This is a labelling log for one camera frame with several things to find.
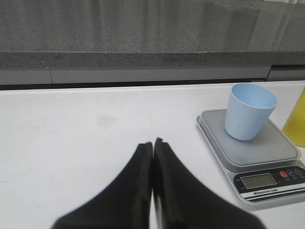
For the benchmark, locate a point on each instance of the yellow squeeze bottle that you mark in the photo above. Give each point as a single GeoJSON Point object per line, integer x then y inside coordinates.
{"type": "Point", "coordinates": [294, 127]}

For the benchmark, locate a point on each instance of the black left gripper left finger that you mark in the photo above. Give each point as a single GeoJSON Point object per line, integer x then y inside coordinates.
{"type": "Point", "coordinates": [123, 204]}

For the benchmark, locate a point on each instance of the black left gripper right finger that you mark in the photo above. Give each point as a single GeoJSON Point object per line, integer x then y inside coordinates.
{"type": "Point", "coordinates": [183, 202]}

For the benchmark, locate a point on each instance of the grey stone counter ledge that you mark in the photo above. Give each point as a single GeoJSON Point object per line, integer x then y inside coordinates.
{"type": "Point", "coordinates": [73, 42]}

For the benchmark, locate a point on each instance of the silver electronic kitchen scale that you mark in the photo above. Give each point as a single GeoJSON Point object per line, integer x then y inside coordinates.
{"type": "Point", "coordinates": [264, 172]}

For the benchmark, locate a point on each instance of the light blue plastic cup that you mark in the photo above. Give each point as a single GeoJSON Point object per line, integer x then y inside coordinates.
{"type": "Point", "coordinates": [249, 107]}

